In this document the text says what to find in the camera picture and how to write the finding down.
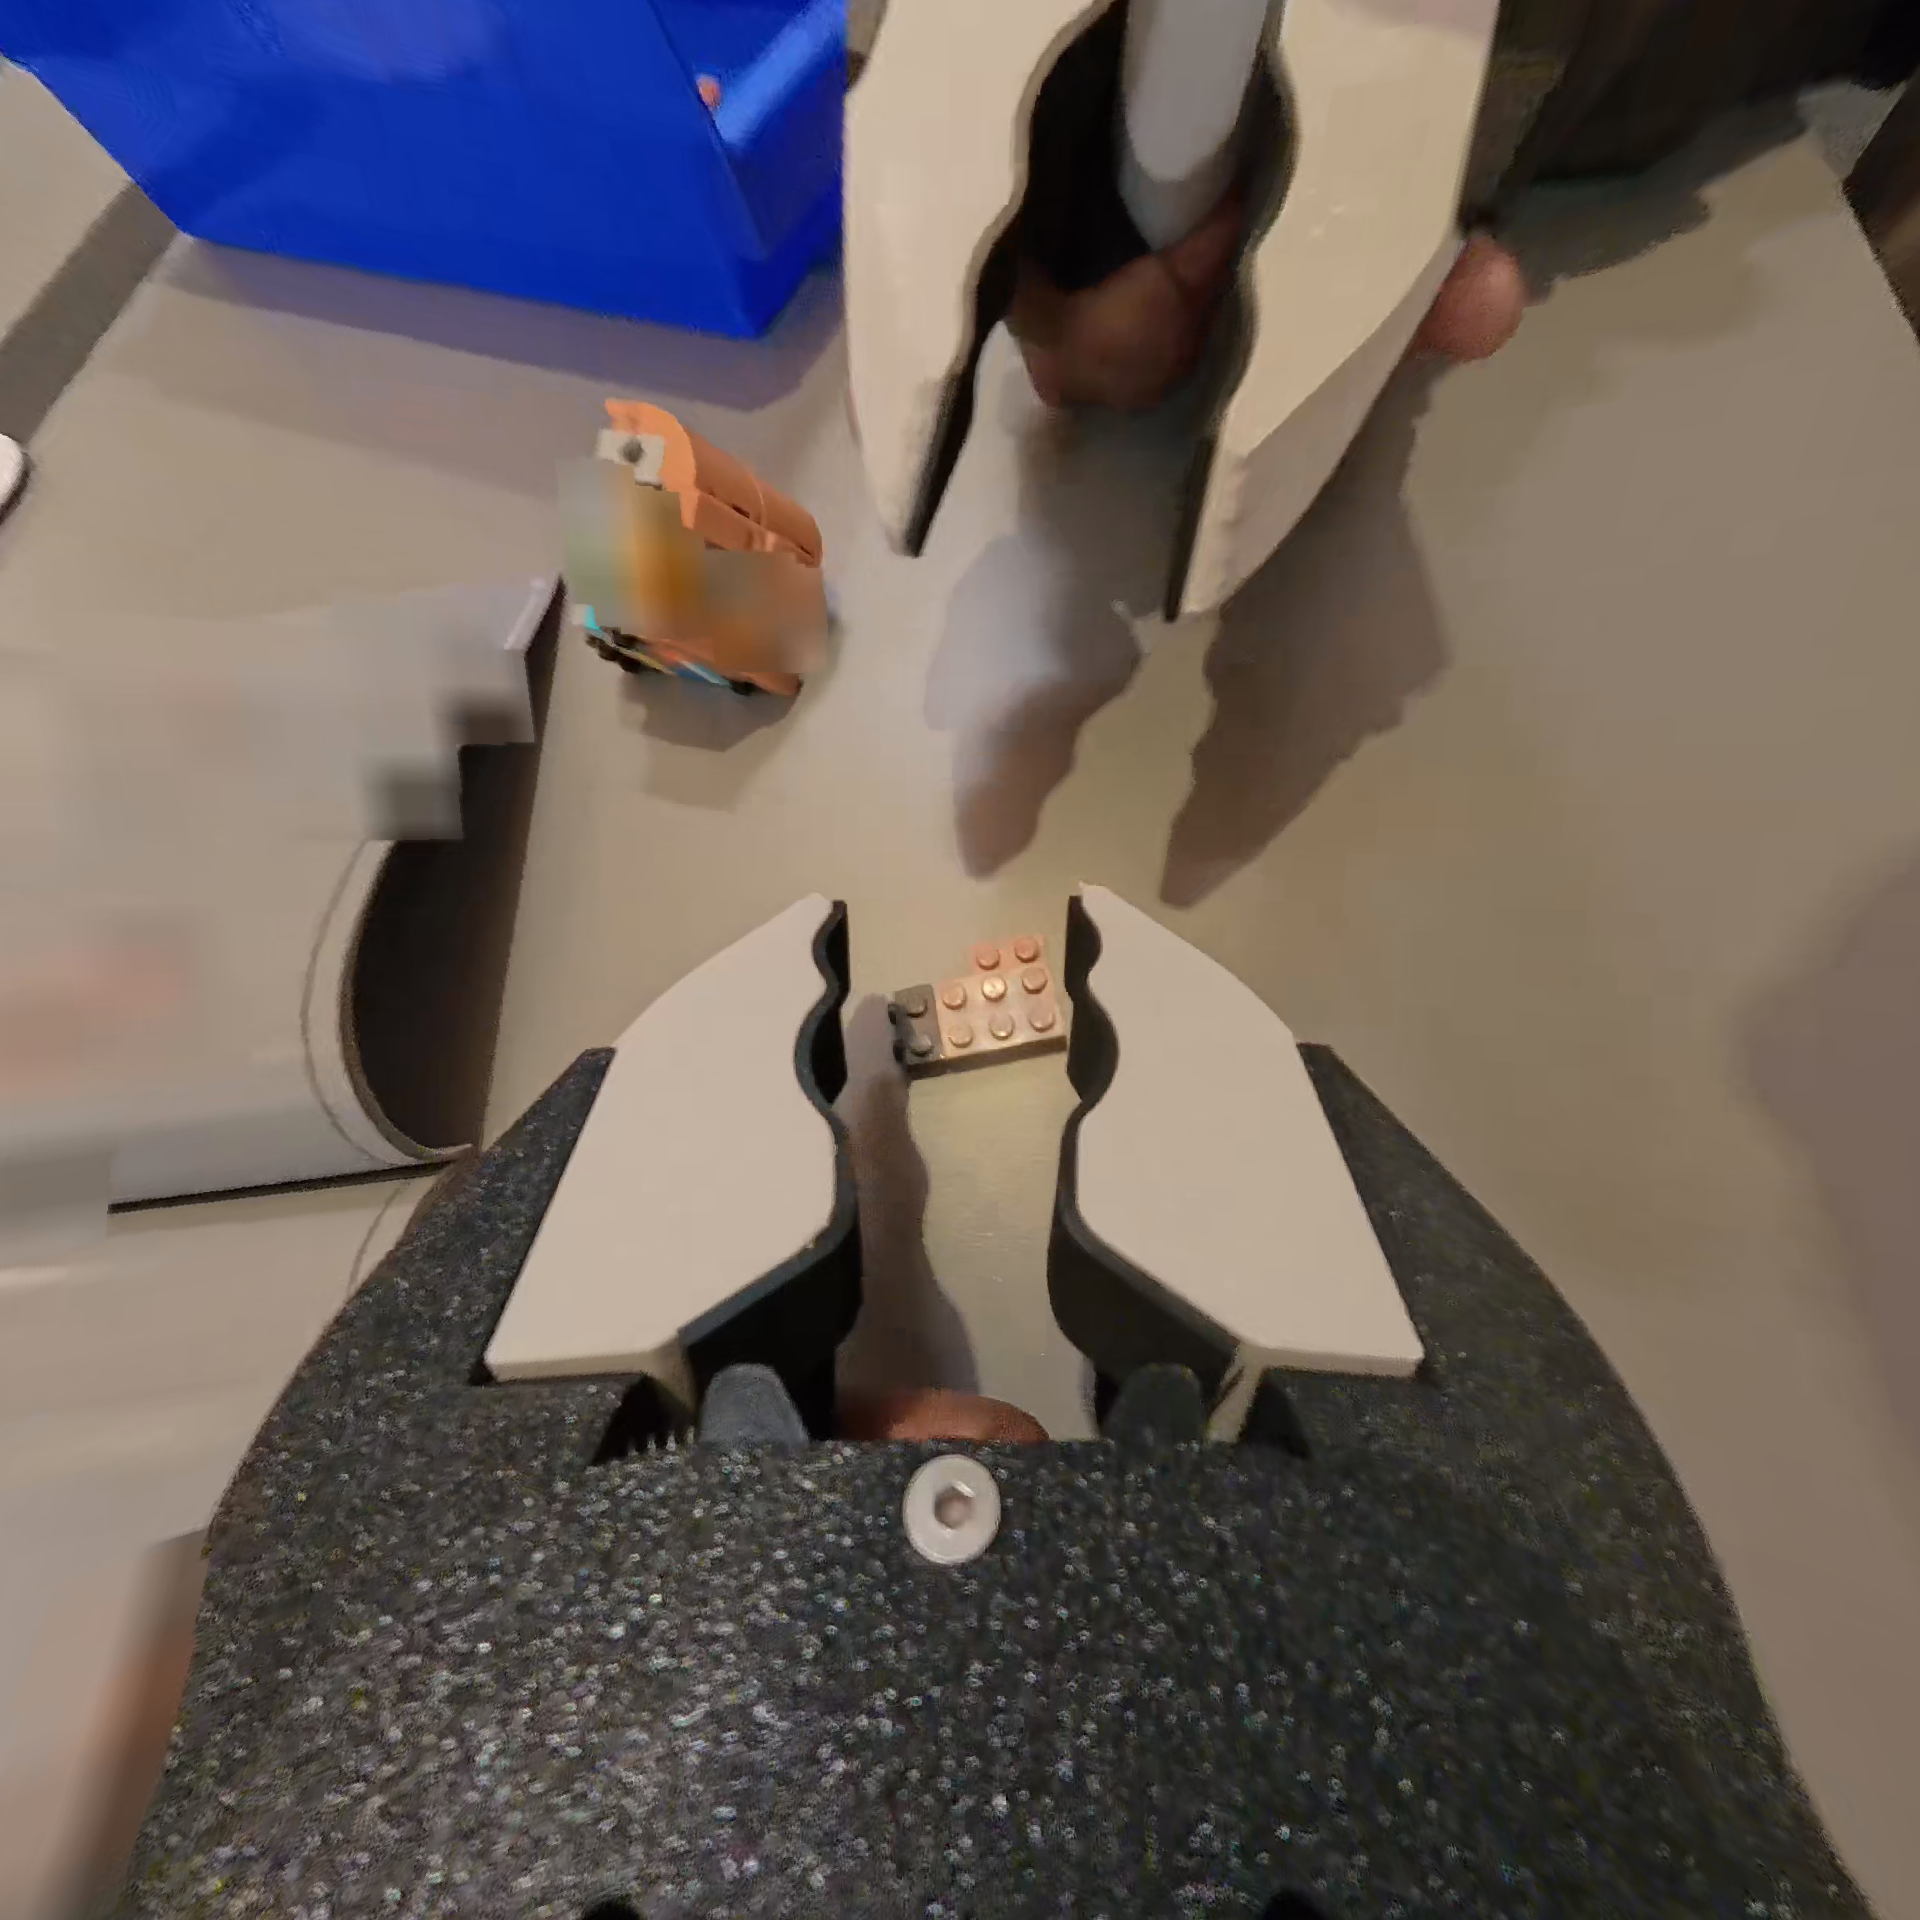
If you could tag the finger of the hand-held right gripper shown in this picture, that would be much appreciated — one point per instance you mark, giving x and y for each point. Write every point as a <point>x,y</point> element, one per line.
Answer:
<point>1348,224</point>
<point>931,224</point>

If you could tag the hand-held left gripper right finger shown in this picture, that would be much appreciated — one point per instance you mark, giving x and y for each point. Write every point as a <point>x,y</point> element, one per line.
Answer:
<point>1214,1171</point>

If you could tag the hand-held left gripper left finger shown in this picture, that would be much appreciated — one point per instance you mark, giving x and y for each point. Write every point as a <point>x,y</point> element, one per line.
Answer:
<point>691,1171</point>

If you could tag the small black brick piece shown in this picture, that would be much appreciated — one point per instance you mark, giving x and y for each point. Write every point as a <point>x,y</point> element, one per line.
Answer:
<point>912,1027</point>

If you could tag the brown brick plate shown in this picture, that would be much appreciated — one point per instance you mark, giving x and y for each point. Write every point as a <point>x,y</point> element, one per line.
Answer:
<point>997,1004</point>

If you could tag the brown brick model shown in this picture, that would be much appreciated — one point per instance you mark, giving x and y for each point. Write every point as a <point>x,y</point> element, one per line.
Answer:
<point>734,494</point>

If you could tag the blue plastic bin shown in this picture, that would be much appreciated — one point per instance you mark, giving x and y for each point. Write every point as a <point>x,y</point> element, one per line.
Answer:
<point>450,150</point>

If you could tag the grey desk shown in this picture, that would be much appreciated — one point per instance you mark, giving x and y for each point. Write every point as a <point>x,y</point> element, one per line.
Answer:
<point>1576,750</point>

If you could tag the person's right hand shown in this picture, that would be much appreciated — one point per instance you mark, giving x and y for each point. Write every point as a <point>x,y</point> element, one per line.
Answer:
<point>1125,330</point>

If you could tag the person's left hand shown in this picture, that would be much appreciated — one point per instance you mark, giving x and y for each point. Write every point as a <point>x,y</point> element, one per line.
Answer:
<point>945,1418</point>

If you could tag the grey instruction booklet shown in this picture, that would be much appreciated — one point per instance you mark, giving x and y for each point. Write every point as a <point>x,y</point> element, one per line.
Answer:
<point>420,1050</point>

